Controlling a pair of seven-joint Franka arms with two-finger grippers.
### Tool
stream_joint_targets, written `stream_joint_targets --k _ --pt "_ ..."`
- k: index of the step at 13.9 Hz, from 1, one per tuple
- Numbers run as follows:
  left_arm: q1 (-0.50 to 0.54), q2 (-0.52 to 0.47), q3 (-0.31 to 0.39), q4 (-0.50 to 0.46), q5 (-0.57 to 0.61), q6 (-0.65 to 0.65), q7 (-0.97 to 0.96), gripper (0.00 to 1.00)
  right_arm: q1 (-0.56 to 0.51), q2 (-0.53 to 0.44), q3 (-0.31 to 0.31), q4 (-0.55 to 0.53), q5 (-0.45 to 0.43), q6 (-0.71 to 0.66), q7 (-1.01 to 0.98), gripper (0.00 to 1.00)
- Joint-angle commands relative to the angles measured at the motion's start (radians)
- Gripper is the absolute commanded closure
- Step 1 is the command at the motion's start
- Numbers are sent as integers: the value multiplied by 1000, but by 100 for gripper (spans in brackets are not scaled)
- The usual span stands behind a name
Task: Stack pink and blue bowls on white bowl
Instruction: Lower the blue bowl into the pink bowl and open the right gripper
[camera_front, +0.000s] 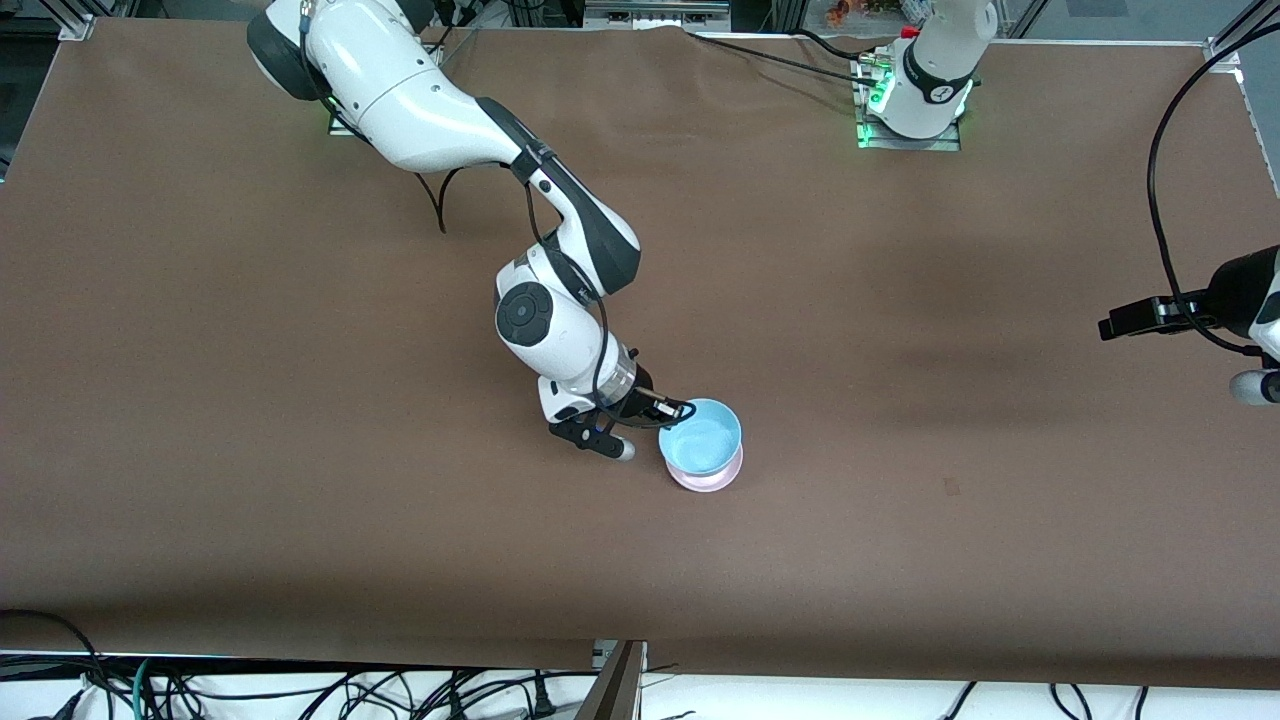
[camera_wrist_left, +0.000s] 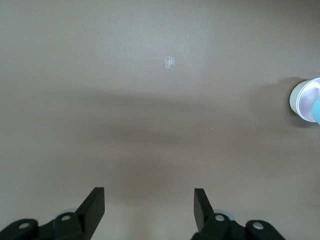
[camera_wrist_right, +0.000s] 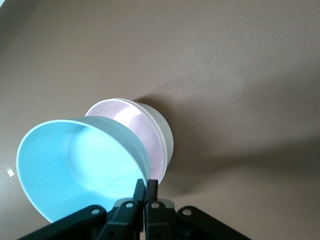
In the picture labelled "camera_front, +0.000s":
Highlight aluminium corner bracket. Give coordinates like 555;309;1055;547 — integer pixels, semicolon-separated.
40;0;97;43
1203;0;1280;71

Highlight blue bowl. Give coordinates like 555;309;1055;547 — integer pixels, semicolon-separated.
658;397;744;476

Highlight pink bowl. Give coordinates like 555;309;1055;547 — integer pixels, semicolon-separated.
664;445;746;493

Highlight brown table cover sheet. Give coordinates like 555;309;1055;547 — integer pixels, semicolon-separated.
0;18;1280;691

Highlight teal cable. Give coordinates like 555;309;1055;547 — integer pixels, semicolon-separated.
130;658;186;720

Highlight black floor cable loop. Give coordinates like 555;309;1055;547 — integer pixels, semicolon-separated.
0;609;111;720

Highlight black base power cable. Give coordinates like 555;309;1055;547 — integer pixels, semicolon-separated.
685;30;881;86

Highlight metal frame rail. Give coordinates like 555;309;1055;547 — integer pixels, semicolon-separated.
585;0;731;31

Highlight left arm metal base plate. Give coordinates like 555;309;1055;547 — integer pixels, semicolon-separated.
850;55;973;153

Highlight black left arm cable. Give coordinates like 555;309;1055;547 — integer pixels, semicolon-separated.
1146;50;1280;357

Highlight aluminium frame post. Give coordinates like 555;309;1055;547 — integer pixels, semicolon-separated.
575;640;648;720

